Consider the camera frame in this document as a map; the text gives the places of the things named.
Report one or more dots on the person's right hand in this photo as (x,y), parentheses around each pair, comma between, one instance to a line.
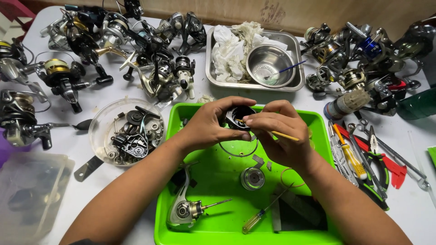
(289,139)

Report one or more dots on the pile of fishing reels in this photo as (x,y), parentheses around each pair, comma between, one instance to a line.
(85,44)
(368,61)

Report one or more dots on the grey spool with white line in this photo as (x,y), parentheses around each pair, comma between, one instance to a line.
(347,103)

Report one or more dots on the red object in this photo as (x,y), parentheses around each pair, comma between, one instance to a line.
(13,13)

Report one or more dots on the small grey metal piece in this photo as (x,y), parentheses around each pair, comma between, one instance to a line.
(269,166)
(258,160)

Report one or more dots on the dark green plastic container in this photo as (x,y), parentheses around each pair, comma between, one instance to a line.
(419,103)

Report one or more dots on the red plastic caliper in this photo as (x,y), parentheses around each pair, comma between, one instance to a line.
(397,173)

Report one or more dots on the small white tissue scrap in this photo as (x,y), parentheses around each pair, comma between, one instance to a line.
(205,99)

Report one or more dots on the crumpled white rags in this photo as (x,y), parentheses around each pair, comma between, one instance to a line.
(228,54)

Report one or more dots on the black reel rotor part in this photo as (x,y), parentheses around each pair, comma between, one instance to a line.
(238,115)

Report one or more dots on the green plastic tray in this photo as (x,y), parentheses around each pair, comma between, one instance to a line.
(218,170)

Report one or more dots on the clear bowl of reel parts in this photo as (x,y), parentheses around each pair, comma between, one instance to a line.
(127,132)

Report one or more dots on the purple plastic object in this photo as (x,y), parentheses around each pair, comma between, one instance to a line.
(5,153)

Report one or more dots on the silver folding multi-tool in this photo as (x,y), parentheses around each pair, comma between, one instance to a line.
(340,160)

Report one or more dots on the long steel wrench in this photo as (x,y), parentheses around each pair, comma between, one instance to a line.
(398,158)

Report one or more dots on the round steel bowl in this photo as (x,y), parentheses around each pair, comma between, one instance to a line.
(269,66)

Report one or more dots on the silver reel body with shaft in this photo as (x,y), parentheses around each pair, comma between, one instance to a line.
(182,207)

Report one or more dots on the orange rubber band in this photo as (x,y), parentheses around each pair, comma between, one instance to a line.
(282,177)

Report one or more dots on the silver reel spool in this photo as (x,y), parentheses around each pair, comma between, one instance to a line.
(252,178)

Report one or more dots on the flat grey metal bar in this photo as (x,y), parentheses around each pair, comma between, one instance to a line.
(87,169)

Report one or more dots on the clear plastic box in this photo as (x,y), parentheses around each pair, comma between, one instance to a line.
(30,194)

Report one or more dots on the green flat object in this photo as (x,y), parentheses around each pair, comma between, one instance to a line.
(433,155)

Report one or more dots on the rectangular steel tray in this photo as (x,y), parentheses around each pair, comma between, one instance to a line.
(299,81)

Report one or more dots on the person's left hand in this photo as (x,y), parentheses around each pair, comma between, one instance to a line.
(204,126)

